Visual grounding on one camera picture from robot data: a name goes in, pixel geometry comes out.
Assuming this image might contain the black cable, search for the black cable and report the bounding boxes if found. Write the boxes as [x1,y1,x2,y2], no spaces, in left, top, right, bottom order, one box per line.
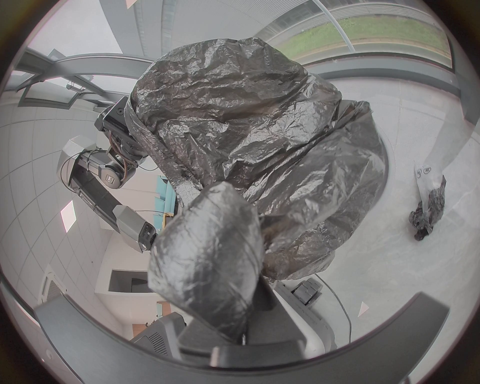
[314,273,354,346]

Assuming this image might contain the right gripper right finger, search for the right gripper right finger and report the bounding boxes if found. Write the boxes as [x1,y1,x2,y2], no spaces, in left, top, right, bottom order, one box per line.
[245,279,303,347]

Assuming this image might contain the black plastic bag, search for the black plastic bag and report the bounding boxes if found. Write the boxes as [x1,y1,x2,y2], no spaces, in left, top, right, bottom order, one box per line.
[127,37,389,342]

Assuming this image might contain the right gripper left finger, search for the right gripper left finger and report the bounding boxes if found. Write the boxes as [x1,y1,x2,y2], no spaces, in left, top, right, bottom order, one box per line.
[178,319,226,353]

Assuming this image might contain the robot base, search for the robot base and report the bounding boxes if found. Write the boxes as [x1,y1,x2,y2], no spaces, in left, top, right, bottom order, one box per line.
[129,277,338,361]

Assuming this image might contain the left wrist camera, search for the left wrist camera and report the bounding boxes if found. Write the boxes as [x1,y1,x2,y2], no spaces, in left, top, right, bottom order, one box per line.
[97,96,131,133]

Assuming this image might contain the black plastic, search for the black plastic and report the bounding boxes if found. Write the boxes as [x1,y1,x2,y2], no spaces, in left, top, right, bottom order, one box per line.
[409,175,448,241]

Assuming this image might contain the clear printed wrapper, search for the clear printed wrapper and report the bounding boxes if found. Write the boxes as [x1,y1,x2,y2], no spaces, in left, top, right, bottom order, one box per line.
[413,163,443,205]

